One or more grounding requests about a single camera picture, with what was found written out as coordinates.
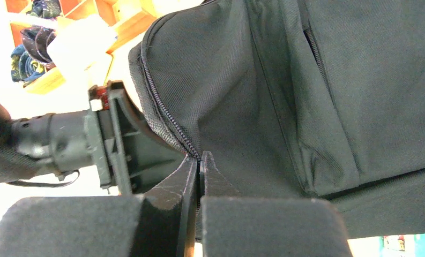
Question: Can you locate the rolled dark belt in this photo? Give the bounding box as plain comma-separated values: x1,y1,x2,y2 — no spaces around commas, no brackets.
26,0,62,19
10,44,46,88
20,26,56,70

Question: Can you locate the green sticker pack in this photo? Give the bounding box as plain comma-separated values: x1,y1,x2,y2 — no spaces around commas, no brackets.
380,233,425,257

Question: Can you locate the rolled dark belt middle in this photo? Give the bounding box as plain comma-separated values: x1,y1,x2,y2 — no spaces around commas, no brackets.
26,0,62,19

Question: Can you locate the rolled dark belt front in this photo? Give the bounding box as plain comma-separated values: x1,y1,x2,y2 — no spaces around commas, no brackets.
10,44,46,88

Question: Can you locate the rolled dark belt centre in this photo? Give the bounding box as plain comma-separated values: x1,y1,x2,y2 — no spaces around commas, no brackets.
20,26,56,70

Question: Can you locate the wooden compartment tray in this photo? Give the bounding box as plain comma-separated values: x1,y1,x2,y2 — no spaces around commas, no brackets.
4,1,156,95

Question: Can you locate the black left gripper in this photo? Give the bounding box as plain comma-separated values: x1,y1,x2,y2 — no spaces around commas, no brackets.
0,81,198,256

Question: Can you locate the black backpack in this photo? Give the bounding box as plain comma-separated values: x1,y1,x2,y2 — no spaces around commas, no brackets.
128,1,425,238

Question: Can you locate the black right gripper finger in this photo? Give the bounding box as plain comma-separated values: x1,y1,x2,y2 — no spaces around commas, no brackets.
199,152,352,256

